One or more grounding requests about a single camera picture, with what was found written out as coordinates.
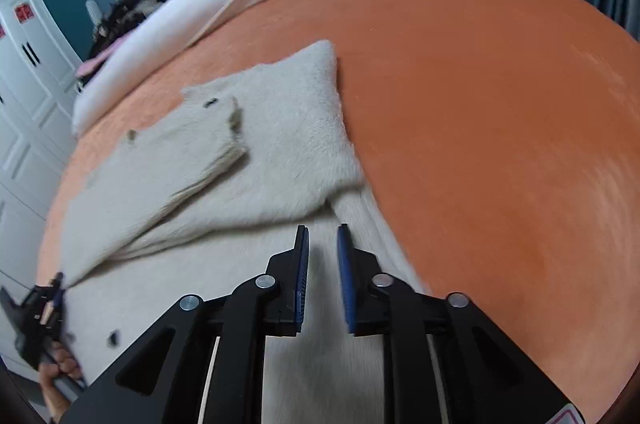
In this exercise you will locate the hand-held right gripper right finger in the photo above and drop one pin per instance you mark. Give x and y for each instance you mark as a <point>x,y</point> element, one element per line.
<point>345,284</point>

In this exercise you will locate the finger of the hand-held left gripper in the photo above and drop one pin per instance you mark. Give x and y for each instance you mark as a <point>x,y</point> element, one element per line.
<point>56,289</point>

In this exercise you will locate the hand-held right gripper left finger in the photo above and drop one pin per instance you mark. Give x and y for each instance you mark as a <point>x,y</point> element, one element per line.
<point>300,284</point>

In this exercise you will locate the cream fuzzy sweater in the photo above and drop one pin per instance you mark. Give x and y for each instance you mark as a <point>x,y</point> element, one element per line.
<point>295,133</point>

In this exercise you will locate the pile of dark clothes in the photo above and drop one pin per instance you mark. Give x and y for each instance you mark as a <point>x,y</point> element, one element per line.
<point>122,16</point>

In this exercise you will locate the person's left hand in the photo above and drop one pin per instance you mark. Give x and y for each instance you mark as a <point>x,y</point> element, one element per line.
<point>62,361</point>

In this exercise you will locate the white wardrobe doors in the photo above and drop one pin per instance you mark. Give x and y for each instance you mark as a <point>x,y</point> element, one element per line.
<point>30,113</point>

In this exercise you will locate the orange bed blanket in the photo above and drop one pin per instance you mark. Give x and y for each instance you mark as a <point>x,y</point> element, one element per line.
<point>480,103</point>

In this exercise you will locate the pink cloth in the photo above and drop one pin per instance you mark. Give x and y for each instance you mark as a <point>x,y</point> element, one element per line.
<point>97,61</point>

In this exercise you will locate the red wardrobe sticker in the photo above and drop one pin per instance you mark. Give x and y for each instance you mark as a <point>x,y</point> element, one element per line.
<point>23,12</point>

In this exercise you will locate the white ribbed cylinder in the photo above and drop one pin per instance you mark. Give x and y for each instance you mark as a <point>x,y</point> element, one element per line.
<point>93,11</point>

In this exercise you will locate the white duvet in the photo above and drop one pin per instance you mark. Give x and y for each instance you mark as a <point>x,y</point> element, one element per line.
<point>200,3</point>

